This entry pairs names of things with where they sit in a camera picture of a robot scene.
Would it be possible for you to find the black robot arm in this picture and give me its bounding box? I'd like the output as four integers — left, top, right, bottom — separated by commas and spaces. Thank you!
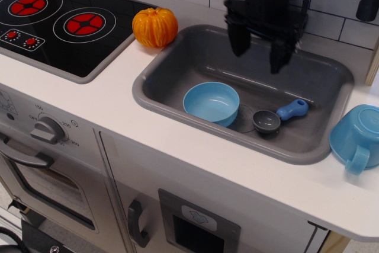
224, 0, 309, 73

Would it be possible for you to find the black cable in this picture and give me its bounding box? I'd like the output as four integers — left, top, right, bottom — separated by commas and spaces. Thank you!
0, 225, 28, 253

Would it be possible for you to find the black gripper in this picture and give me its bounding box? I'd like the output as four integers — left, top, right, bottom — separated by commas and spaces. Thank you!
224, 0, 308, 74

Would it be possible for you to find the grey spoon with blue handle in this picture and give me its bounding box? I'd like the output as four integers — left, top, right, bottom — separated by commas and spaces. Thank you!
252, 99, 309, 134

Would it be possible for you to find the orange plastic pumpkin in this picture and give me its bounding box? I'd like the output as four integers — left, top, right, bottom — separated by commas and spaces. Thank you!
132, 7, 178, 47

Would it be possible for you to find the grey oven knob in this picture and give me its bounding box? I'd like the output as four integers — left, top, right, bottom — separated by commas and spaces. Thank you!
30, 117, 65, 145

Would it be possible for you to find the grey cabinet door handle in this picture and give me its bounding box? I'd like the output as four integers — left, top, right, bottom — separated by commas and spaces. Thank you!
127, 200, 150, 248

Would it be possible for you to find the grey oven door handle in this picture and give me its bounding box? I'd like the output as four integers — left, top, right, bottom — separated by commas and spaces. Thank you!
1, 133, 54, 169

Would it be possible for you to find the light blue plastic cup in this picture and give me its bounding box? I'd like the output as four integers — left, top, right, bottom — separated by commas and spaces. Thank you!
329, 104, 378, 175

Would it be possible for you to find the grey plastic sink basin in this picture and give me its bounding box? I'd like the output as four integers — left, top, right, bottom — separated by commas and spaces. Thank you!
132, 25, 354, 165

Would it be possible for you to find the light blue plastic bowl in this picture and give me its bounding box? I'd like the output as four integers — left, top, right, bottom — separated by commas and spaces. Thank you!
182, 82, 240, 127

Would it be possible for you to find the black toy stovetop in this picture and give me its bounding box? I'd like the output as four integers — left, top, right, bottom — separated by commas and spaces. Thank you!
1, 0, 149, 84

